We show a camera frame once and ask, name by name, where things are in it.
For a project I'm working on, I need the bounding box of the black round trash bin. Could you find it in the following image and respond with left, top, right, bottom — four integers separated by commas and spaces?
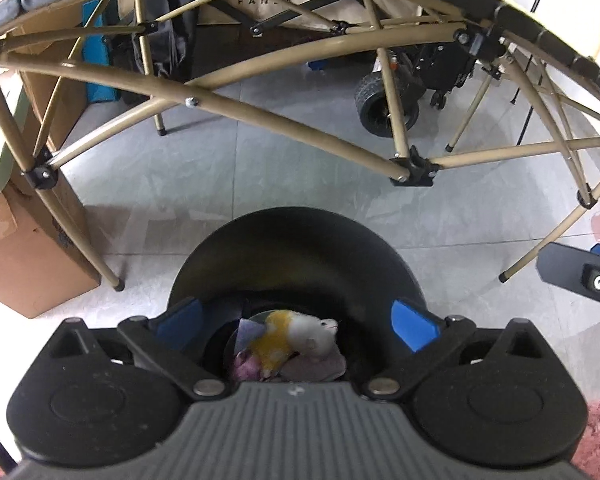
168, 207, 426, 384

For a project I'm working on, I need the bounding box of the black wagon wheel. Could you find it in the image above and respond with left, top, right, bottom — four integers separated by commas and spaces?
354, 70, 426, 138

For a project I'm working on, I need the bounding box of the tan folding slat table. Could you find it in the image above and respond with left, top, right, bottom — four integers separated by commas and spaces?
0, 0, 600, 290

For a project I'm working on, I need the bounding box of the cardboard box with green liner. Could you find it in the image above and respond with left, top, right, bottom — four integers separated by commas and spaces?
0, 128, 100, 318

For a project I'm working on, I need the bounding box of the purple satin scrunchie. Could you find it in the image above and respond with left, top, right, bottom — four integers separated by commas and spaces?
232, 350, 270, 382

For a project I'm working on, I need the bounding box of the purple linen drawstring pouch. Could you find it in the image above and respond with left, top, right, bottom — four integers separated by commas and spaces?
234, 318, 266, 354

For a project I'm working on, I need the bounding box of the yellow white plush hamster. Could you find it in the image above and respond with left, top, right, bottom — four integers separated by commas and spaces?
249, 310, 338, 378

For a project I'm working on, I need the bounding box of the large open cardboard box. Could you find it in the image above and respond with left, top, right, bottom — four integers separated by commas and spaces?
14, 34, 92, 151

